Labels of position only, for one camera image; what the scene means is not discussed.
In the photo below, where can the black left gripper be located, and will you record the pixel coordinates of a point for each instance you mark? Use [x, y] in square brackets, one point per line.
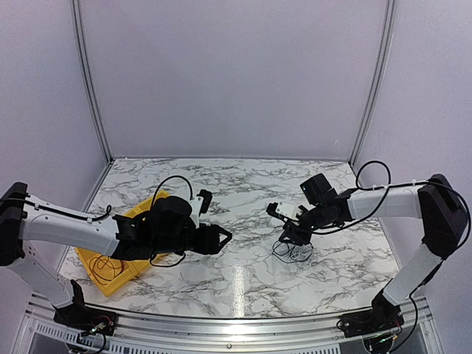
[209, 244]

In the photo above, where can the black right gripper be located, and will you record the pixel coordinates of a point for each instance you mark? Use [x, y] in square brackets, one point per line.
[296, 235]

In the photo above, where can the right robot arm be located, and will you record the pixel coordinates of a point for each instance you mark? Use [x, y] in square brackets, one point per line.
[344, 269]

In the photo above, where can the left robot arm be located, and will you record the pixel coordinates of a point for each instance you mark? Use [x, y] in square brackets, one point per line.
[170, 224]

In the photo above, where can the yellow bin right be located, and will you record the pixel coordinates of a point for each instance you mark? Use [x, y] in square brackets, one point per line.
[140, 210]

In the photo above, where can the yellow bin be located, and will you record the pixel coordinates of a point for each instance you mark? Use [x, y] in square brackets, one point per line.
[109, 275]
[140, 210]

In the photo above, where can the yellow bin left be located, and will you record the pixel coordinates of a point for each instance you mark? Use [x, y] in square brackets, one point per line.
[109, 275]

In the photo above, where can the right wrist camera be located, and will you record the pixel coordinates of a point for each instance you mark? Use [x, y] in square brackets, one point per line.
[284, 211]

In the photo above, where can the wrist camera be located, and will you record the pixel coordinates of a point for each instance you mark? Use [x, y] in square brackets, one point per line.
[284, 211]
[200, 205]

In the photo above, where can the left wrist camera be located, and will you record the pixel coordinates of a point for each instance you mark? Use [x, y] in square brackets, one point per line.
[200, 205]

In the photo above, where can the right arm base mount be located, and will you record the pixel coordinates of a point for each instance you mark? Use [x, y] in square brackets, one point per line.
[383, 315]

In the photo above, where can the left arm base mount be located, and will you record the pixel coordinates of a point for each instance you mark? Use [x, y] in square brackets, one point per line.
[80, 316]

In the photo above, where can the aluminium front rail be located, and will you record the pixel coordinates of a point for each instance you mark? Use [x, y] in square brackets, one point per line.
[137, 332]

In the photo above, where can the right frame post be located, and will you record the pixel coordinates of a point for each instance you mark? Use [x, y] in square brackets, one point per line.
[376, 81]

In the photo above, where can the frame post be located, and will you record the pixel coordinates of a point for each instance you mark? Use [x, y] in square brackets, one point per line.
[376, 81]
[79, 32]

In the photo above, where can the left frame post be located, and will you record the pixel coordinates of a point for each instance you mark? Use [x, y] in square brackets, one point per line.
[79, 32]

